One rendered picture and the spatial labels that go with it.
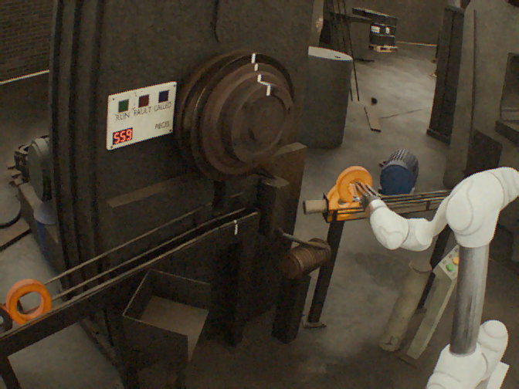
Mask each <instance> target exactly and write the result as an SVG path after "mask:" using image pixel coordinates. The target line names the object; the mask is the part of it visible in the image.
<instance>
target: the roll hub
mask: <svg viewBox="0 0 519 389"><path fill-rule="evenodd" d="M263 83H267V84H269V85H266V84H263ZM263 83H259V82H257V83H252V84H250V85H248V86H247V87H245V88H244V89H243V90H241V91H240V92H239V93H238V94H237V95H236V97H235V98H234V99H233V101H232V102H231V103H230V105H229V107H228V110H227V111H226V115H225V117H224V121H223V124H222V141H223V144H224V146H225V149H226V150H227V152H228V153H229V154H230V155H231V156H232V157H234V158H235V159H237V160H239V161H242V162H243V163H245V164H254V163H253V162H252V160H253V158H254V157H258V158H259V160H258V162H257V164H260V163H263V162H264V161H267V160H268V159H270V158H271V157H272V156H273V155H274V154H275V153H276V152H277V151H278V150H279V149H280V148H281V147H279V144H278V143H279V141H280V140H284V142H285V140H286V139H287V136H288V134H289V132H290V128H291V126H292V123H293V112H292V113H288V109H289V107H292V106H293V103H292V100H291V98H290V95H289V93H288V92H287V91H286V90H285V89H284V88H282V87H281V86H278V85H275V84H272V83H268V82H263ZM268 86H270V95H267V89H268ZM274 87H278V92H277V93H275V94H273V92H272V89H273V88H274ZM248 101H249V102H250V103H251V107H250V108H249V109H245V107H244V104H245V102H248ZM236 138H239V139H240V140H241V142H240V144H239V145H238V146H235V144H234V143H233V142H234V140H235V139H236Z"/></svg>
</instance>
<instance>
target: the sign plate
mask: <svg viewBox="0 0 519 389"><path fill-rule="evenodd" d="M175 90H176V83H174V82H171V83H164V84H160V85H156V86H149V87H145V88H142V89H138V90H132V91H128V92H125V93H118V94H115V95H112V96H109V100H108V117H107V149H109V150H111V149H114V148H117V147H121V146H124V145H127V144H132V143H135V142H138V141H141V140H146V139H148V138H152V137H156V136H160V135H162V134H168V133H171V132H172V124H173V115H174V105H175ZM164 91H169V93H168V101H164V102H161V103H159V96H160V92H164ZM147 95H149V101H148V106H144V107H139V102H140V97H141V96H147ZM125 100H129V104H128V110H126V111H123V112H120V113H119V102H120V101H125ZM128 130H129V131H128ZM123 131H124V132H123ZM122 132H123V133H122ZM117 133H119V134H117ZM121 133H122V134H121ZM115 134H116V137H118V138H119V141H118V138H117V139H116V138H114V137H115ZM120 134H121V136H124V137H125V140H124V137H121V136H120ZM127 134H131V136H130V135H128V136H127ZM128 138H130V140H128ZM122 140H124V141H122ZM115 142H118V143H115Z"/></svg>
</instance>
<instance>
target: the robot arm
mask: <svg viewBox="0 0 519 389"><path fill-rule="evenodd" d="M351 194H352V197H353V200H352V201H353V202H355V201H359V204H361V205H362V207H363V210H364V212H365V217H366V218H367V219H368V221H369V223H370V225H371V229H372V231H373V233H374V234H375V237H376V238H377V240H379V242H380V243H381V244H382V245H384V247H386V248H388V249H397V248H398V247H399V246H400V247H402V248H404V249H408V250H412V251H422V250H425V249H427V248H428V247H429V246H430V244H431V242H432V238H433V236H435V235H437V234H439V233H440V232H441V231H442V230H443V229H444V227H445V226H446V224H447V222H448V224H449V226H450V228H451V229H452V230H453V231H454V234H455V238H456V240H457V242H458V243H459V244H460V247H459V261H458V272H457V282H456V298H455V305H454V312H453V324H452V330H451V336H450V342H449V345H447V346H446V347H445V348H444V349H443V351H442V352H441V354H440V357H439V360H438V363H437V365H436V368H435V370H434V371H433V375H432V376H431V377H430V379H429V382H428V384H427V388H426V389H487V385H488V383H489V380H490V377H491V374H492V373H493V372H494V370H495V368H496V366H497V365H498V363H499V362H500V359H501V358H502V356H503V354H504V351H505V349H506V347H507V330H506V328H505V326H504V325H503V324H502V323H501V322H499V321H496V320H491V321H487V322H485V323H483V324H482V325H480V321H481V315H482V309H483V299H484V293H485V285H486V278H487V263H488V253H489V242H490V241H491V239H492V238H493V236H494V230H495V226H496V223H497V218H498V215H499V211H501V210H502V209H503V208H504V207H505V206H506V205H507V204H508V202H511V201H513V200H514V199H515V198H516V197H517V196H518V195H519V174H518V172H517V171H515V170H514V169H513V168H509V167H501V168H498V169H493V170H489V171H483V172H481V173H477V174H474V175H472V176H470V177H468V178H466V179H465V180H463V181H462V182H460V183H459V184H458V185H457V186H456V187H455V188H454V189H453V191H452V192H451V194H450V196H448V197H447V198H446V199H444V200H443V202H442V203H441V205H440V206H439V208H438V210H437V213H436V215H435V217H434V219H433V220H432V221H431V222H427V221H426V220H425V219H424V218H420V219H414V218H411V219H405V218H402V217H401V216H399V215H397V214H396V213H394V212H393V211H390V210H389V209H388V207H387V206H386V205H385V203H384V202H383V201H381V195H380V194H378V193H377V192H376V191H375V190H374V189H373V188H371V187H370V186H369V185H368V184H363V183H361V181H360V180H353V181H352V182H351ZM357 194H358V195H357ZM358 196H359V197H360V198H358Z"/></svg>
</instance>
